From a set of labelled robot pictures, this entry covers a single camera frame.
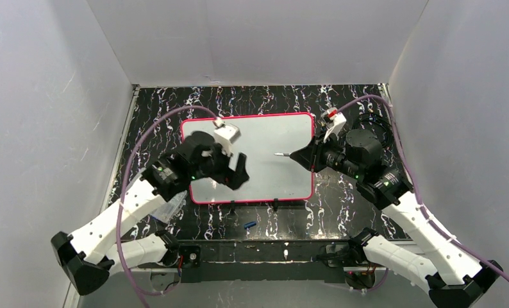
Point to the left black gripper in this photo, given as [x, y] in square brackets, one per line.
[222, 167]

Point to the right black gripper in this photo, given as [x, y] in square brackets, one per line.
[315, 154]

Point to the blue marker cap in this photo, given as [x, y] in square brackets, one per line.
[250, 225]

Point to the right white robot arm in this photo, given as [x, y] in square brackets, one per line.
[450, 276]

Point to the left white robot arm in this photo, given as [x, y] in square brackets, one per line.
[94, 252]

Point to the pink framed whiteboard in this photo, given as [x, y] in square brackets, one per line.
[270, 176]

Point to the clear plastic screw box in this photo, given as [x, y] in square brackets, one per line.
[169, 209]

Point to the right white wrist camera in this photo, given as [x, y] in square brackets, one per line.
[332, 122]

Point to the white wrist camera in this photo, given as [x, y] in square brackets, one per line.
[332, 122]
[226, 135]

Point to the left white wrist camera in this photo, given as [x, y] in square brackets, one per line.
[226, 135]

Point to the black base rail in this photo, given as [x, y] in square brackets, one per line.
[258, 260]

